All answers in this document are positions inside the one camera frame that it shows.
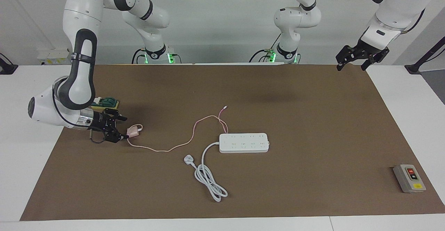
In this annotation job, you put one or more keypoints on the green knife switch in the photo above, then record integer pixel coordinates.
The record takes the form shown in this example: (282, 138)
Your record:
(110, 102)

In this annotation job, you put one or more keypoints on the white power strip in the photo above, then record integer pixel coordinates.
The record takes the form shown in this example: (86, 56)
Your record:
(243, 143)

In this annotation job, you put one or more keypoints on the grey on-off switch box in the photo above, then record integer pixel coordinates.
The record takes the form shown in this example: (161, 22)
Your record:
(410, 178)

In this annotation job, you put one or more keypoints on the pink charger adapter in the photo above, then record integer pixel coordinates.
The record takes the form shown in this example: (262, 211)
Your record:
(133, 131)

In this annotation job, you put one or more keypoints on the brown table mat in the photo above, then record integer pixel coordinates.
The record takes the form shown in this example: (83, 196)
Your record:
(313, 172)

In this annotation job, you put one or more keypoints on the black clamp mount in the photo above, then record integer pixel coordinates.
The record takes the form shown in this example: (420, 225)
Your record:
(7, 69)

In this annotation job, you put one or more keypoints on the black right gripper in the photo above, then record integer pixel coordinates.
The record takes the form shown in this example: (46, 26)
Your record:
(102, 126)

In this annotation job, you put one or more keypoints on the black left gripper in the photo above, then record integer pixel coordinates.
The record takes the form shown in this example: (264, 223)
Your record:
(368, 50)

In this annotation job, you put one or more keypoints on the white wall socket box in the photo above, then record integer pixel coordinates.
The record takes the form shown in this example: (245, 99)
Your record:
(52, 57)

